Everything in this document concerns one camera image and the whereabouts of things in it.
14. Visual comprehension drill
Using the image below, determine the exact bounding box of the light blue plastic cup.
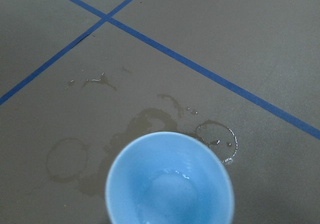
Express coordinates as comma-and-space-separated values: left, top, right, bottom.
105, 132, 235, 223

